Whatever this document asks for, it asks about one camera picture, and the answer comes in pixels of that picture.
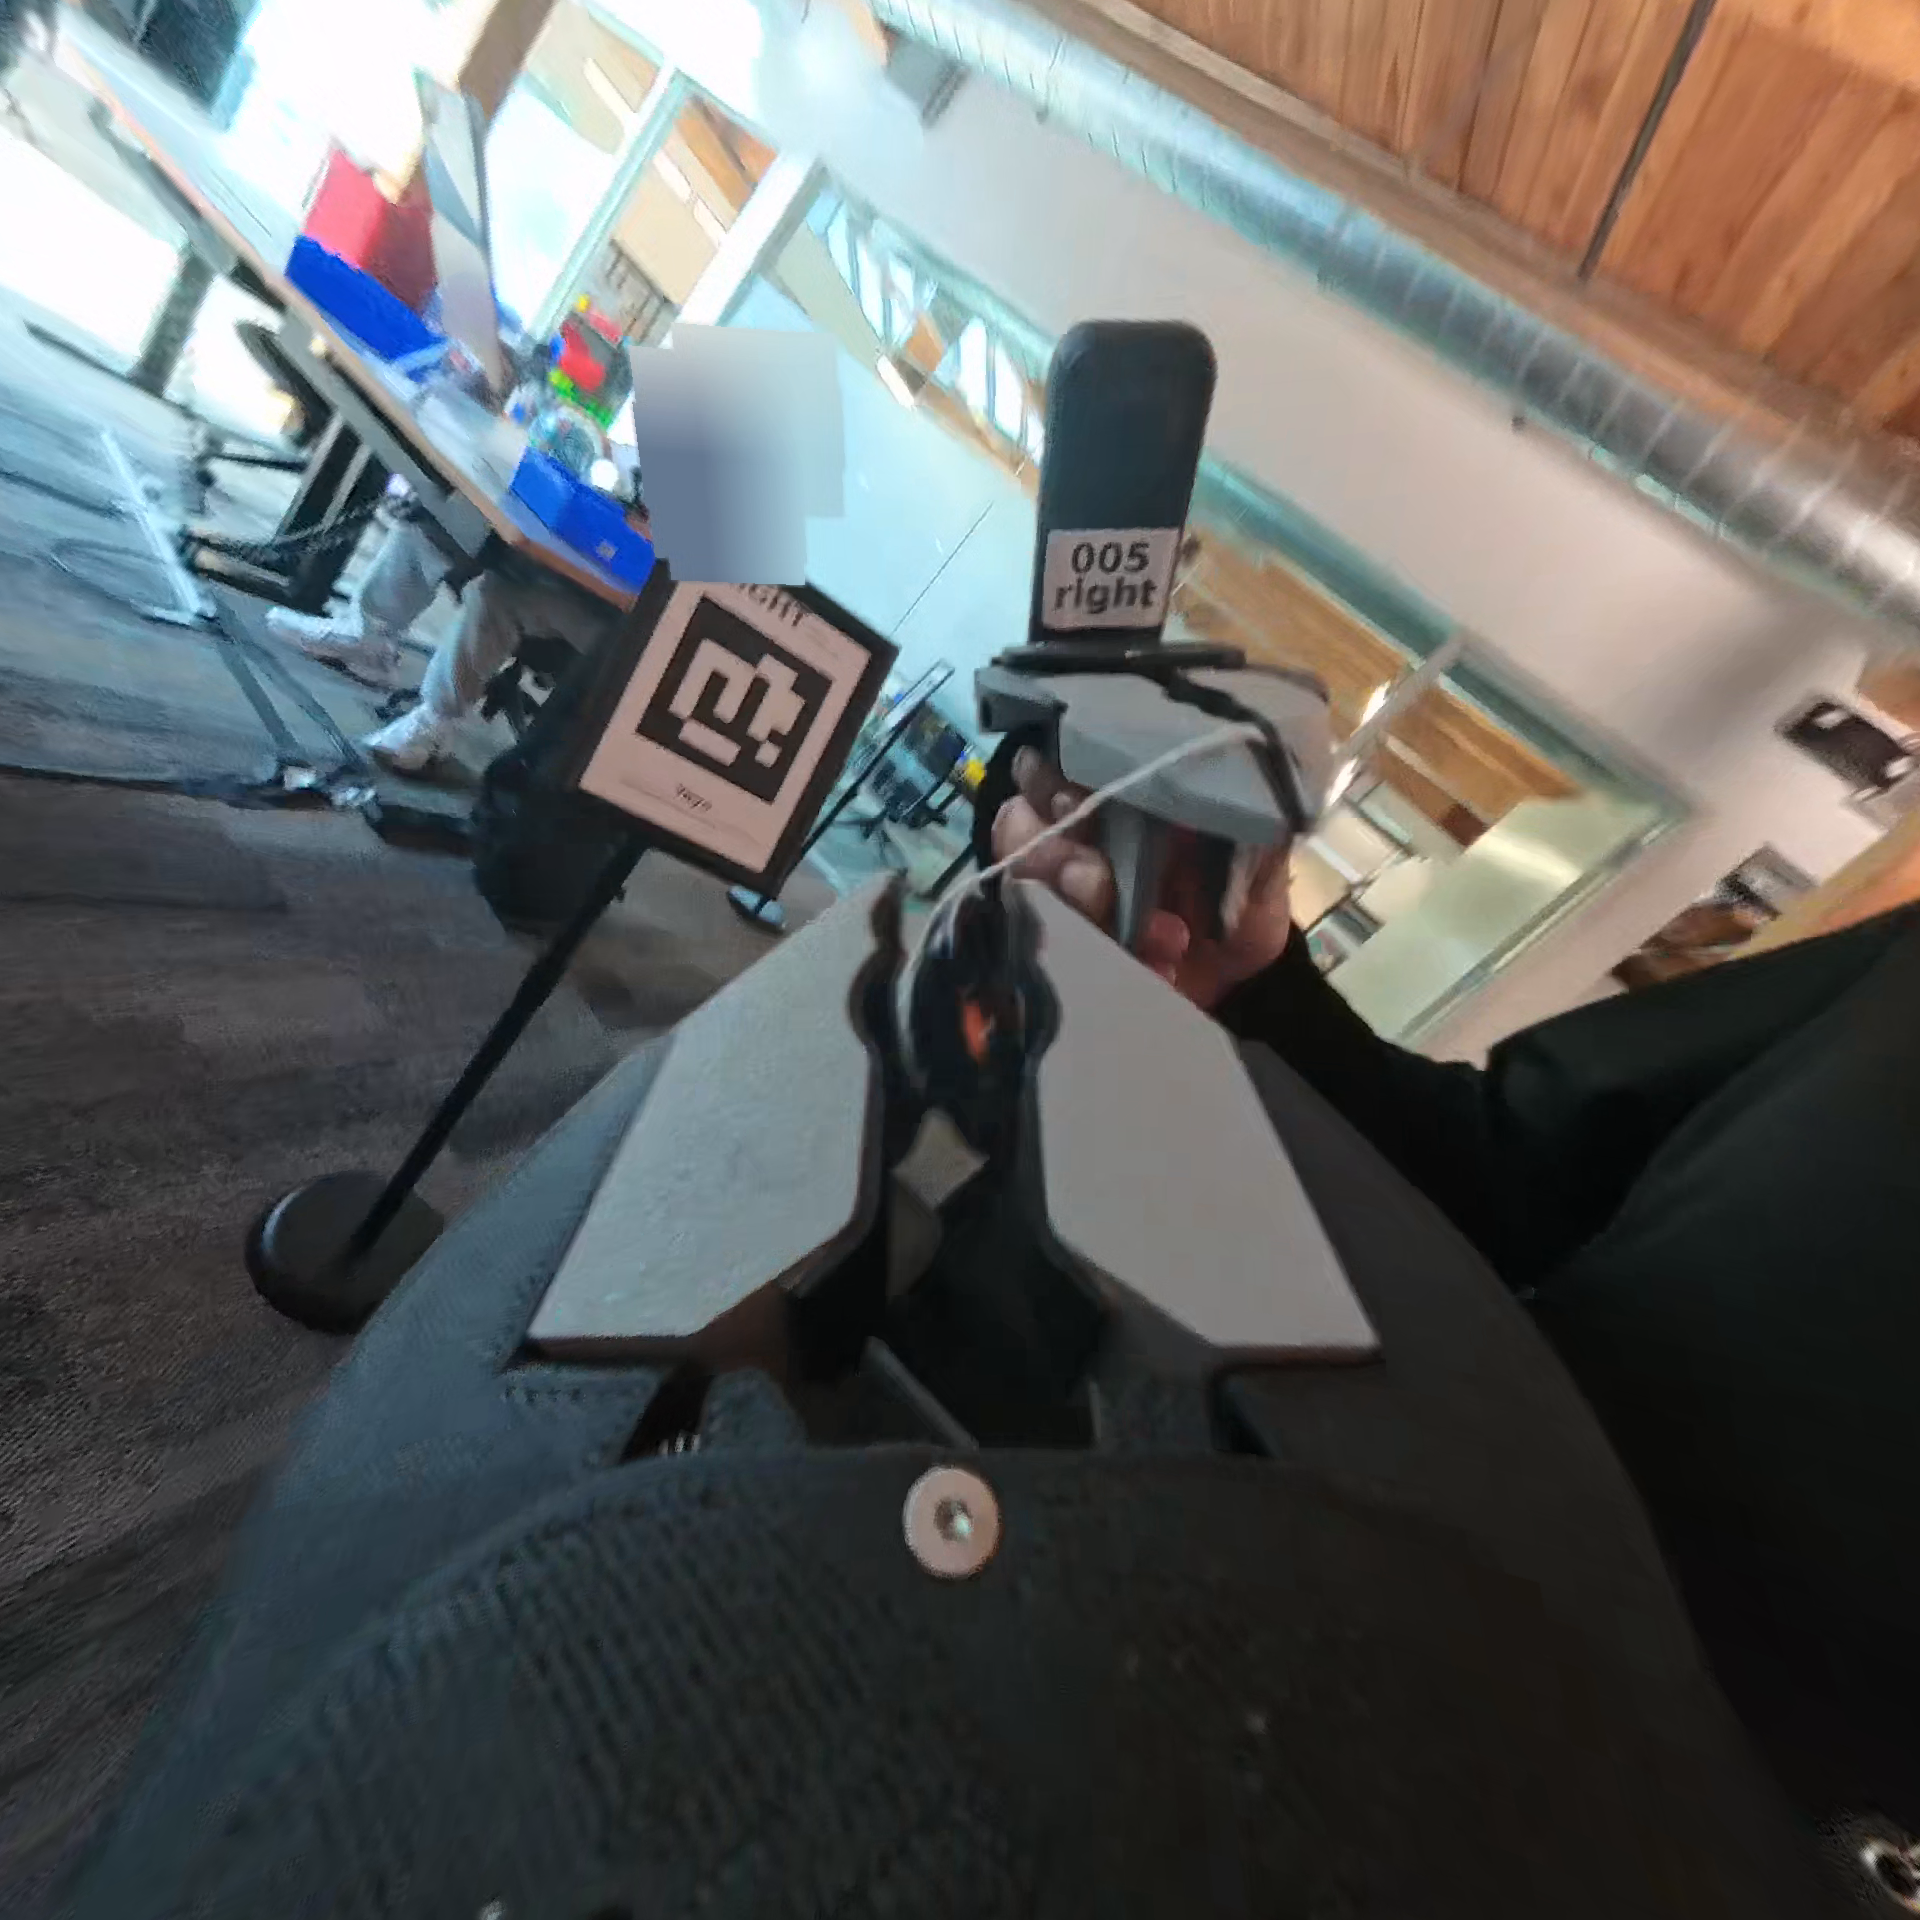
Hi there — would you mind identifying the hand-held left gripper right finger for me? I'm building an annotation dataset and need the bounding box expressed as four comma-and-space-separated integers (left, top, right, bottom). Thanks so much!
1029, 890, 1380, 1364

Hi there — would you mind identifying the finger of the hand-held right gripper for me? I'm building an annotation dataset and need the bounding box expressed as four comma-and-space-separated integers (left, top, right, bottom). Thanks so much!
977, 663, 1190, 791
1113, 666, 1339, 844

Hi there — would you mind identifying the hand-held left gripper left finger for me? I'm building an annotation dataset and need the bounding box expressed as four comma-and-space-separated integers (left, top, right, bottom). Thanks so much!
531, 880, 906, 1364

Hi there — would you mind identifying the black yoyo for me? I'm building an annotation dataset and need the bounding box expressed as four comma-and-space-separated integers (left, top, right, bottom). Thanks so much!
895, 884, 1053, 1115

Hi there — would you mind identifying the person's right forearm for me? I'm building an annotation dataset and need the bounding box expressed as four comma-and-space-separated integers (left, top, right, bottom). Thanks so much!
1212, 895, 1920, 1295

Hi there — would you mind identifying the person's right hand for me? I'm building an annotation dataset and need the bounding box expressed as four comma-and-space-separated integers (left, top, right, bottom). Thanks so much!
991, 746, 1302, 1012

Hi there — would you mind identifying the black bag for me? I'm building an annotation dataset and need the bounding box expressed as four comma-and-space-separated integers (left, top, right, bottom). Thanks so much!
470, 732, 635, 933

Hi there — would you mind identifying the black stand with marker cube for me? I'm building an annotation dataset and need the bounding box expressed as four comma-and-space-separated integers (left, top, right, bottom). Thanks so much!
243, 569, 901, 1335

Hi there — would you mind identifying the blue plastic bin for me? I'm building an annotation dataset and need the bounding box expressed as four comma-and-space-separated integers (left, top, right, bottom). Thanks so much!
282, 234, 455, 365
505, 447, 659, 594

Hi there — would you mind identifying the person's black-clad torso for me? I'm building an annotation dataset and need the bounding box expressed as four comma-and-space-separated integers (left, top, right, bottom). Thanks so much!
1477, 899, 1920, 1823

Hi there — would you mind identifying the long wooden desk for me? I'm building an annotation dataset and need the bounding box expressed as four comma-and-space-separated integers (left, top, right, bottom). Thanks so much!
0, 28, 663, 609

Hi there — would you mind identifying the red box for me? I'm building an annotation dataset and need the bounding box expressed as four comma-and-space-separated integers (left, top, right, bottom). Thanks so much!
304, 145, 440, 304

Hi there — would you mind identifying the silver ventilation duct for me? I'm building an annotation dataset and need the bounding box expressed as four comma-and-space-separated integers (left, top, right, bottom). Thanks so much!
865, 0, 1920, 603

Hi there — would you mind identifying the black and white wall sign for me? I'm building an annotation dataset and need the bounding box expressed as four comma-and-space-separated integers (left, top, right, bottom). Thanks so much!
1779, 692, 1920, 801

